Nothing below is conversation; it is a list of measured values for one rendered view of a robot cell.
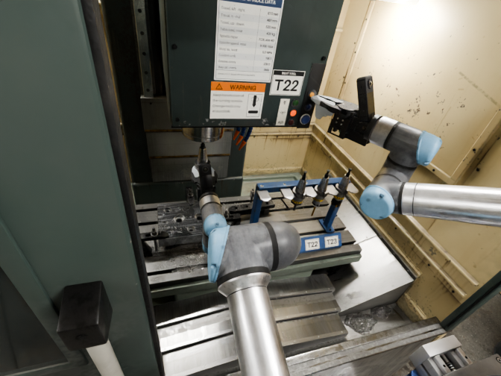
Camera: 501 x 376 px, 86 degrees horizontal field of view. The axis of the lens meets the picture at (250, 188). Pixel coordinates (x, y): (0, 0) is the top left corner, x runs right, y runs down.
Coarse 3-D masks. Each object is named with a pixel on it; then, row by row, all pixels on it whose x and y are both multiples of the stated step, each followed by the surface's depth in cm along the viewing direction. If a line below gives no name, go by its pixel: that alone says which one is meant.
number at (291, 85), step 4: (284, 80) 77; (288, 80) 77; (292, 80) 78; (296, 80) 78; (300, 80) 79; (284, 84) 78; (288, 84) 78; (292, 84) 79; (296, 84) 79; (284, 88) 79; (288, 88) 79; (292, 88) 79; (296, 88) 80; (284, 92) 79; (288, 92) 80; (292, 92) 80; (296, 92) 80
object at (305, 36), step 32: (160, 0) 73; (192, 0) 60; (288, 0) 65; (320, 0) 67; (160, 32) 114; (192, 32) 64; (288, 32) 70; (320, 32) 72; (192, 64) 68; (288, 64) 75; (192, 96) 73; (288, 96) 81
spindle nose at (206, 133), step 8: (184, 128) 96; (192, 128) 94; (200, 128) 93; (208, 128) 94; (216, 128) 96; (184, 136) 98; (192, 136) 96; (200, 136) 95; (208, 136) 96; (216, 136) 98
